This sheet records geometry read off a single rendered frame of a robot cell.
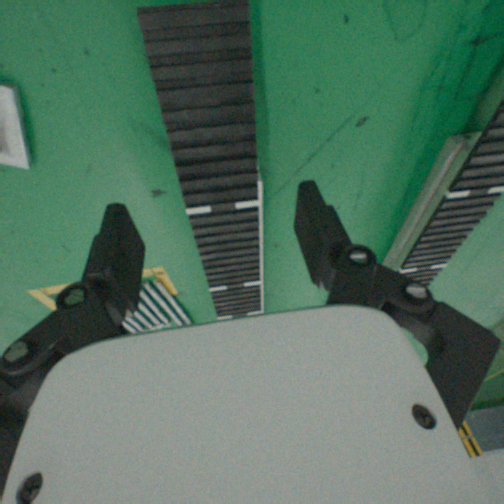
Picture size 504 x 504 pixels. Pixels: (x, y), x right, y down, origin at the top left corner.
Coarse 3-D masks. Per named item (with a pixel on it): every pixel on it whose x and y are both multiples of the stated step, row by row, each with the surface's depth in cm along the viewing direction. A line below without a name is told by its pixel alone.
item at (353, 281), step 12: (348, 252) 10; (360, 252) 10; (372, 252) 10; (348, 264) 10; (360, 264) 10; (372, 264) 10; (336, 276) 9; (348, 276) 9; (360, 276) 9; (372, 276) 9; (336, 288) 9; (348, 288) 9; (360, 288) 9; (336, 300) 9; (348, 300) 9; (360, 300) 9
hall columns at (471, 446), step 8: (464, 424) 467; (464, 432) 461; (464, 440) 454; (472, 440) 453; (472, 448) 447; (472, 456) 441; (480, 456) 441; (480, 464) 435; (480, 472) 430; (488, 472) 429; (480, 480) 424; (488, 480) 423; (488, 488) 417; (496, 488) 416; (488, 496) 412; (496, 496) 411
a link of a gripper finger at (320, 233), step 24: (312, 192) 12; (312, 216) 11; (336, 216) 12; (312, 240) 12; (336, 240) 10; (312, 264) 12; (336, 264) 10; (384, 288) 10; (408, 288) 10; (384, 312) 11
